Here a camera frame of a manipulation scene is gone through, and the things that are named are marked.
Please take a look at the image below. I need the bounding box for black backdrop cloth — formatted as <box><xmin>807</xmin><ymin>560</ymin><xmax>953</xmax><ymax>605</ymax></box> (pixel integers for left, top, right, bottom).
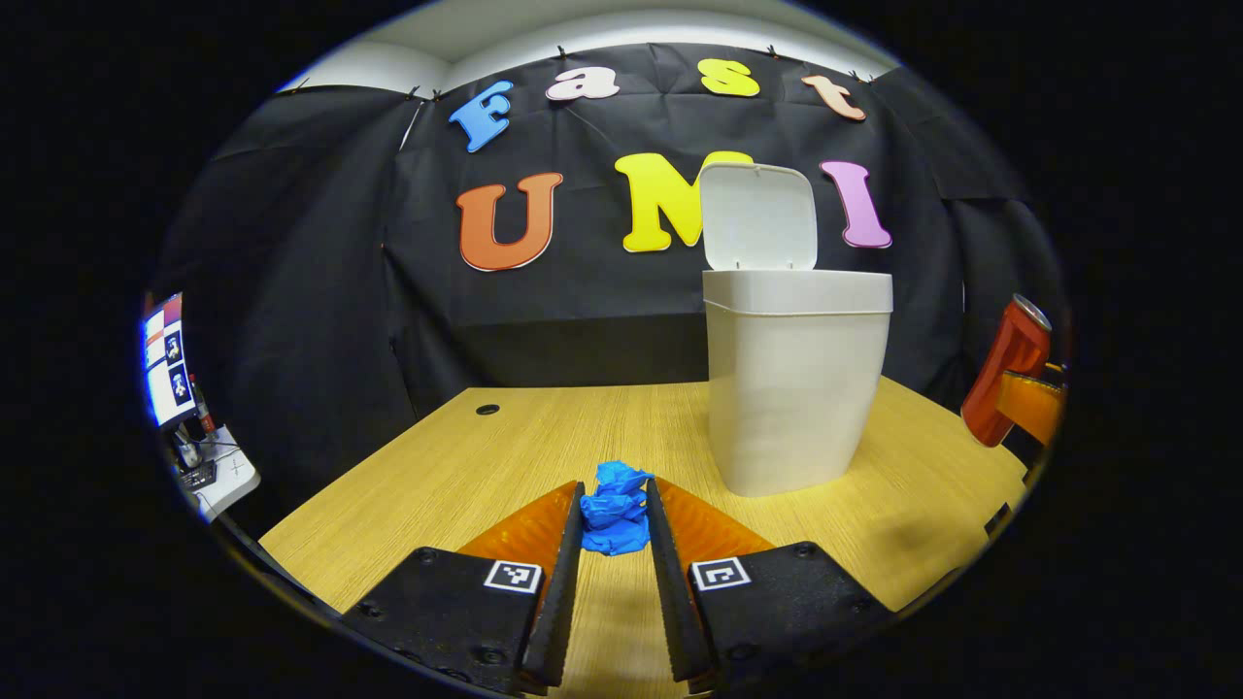
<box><xmin>155</xmin><ymin>44</ymin><xmax>1069</xmax><ymax>540</ymax></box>

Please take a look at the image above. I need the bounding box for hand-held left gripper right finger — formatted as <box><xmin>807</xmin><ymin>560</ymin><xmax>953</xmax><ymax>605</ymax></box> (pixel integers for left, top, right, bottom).
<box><xmin>644</xmin><ymin>476</ymin><xmax>894</xmax><ymax>695</ymax></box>

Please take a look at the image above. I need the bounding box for blue paper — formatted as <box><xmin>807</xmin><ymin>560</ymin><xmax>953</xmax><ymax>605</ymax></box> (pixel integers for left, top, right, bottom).
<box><xmin>579</xmin><ymin>460</ymin><xmax>655</xmax><ymax>557</ymax></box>

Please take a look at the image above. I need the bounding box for red pop can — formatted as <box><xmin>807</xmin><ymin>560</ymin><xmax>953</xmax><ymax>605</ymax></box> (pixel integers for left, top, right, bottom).
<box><xmin>960</xmin><ymin>294</ymin><xmax>1053</xmax><ymax>449</ymax></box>

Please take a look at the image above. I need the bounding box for white side table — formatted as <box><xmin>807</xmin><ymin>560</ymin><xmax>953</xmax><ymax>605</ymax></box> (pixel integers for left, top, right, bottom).
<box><xmin>175</xmin><ymin>424</ymin><xmax>261</xmax><ymax>525</ymax></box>

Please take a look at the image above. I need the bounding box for computer monitor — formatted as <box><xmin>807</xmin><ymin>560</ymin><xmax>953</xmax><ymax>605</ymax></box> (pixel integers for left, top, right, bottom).
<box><xmin>144</xmin><ymin>291</ymin><xmax>200</xmax><ymax>430</ymax></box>

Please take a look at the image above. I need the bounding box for white desktop garbage bin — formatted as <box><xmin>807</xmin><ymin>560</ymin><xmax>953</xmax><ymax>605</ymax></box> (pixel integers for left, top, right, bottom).
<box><xmin>699</xmin><ymin>161</ymin><xmax>894</xmax><ymax>498</ymax></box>

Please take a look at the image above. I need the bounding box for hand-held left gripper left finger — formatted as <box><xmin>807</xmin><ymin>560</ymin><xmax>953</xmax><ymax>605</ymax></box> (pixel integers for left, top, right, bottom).
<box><xmin>340</xmin><ymin>481</ymin><xmax>587</xmax><ymax>695</ymax></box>

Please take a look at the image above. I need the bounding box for wooden desktop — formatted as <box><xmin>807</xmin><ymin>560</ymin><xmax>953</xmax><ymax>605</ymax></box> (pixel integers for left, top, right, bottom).
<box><xmin>257</xmin><ymin>377</ymin><xmax>1030</xmax><ymax>699</ymax></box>

